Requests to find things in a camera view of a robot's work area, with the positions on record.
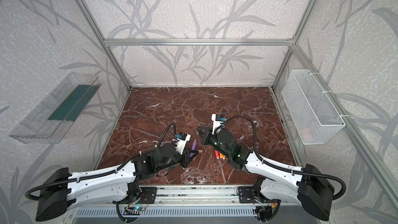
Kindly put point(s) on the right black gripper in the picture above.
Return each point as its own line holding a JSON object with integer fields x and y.
{"x": 210, "y": 136}

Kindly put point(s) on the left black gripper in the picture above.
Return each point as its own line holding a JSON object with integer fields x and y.
{"x": 184, "y": 157}

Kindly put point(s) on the purple highlighter pen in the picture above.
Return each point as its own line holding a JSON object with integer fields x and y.
{"x": 193, "y": 147}

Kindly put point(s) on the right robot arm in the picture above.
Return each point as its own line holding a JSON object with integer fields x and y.
{"x": 305, "y": 186}

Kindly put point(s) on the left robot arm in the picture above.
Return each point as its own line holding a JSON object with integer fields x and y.
{"x": 119, "y": 184}

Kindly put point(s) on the green circuit board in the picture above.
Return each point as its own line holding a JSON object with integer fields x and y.
{"x": 133, "y": 211}

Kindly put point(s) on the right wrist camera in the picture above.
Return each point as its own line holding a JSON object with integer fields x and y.
{"x": 218, "y": 120}

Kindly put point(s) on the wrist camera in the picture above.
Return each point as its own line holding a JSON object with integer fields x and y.
{"x": 181, "y": 140}
{"x": 218, "y": 120}

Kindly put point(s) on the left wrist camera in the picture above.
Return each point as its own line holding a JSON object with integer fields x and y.
{"x": 181, "y": 140}

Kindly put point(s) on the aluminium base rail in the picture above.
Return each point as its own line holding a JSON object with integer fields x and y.
{"x": 191, "y": 195}

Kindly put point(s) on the white wire mesh basket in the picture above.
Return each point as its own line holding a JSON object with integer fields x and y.
{"x": 314, "y": 115}

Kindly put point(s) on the clear plastic wall bin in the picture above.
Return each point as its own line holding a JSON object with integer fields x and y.
{"x": 52, "y": 118}

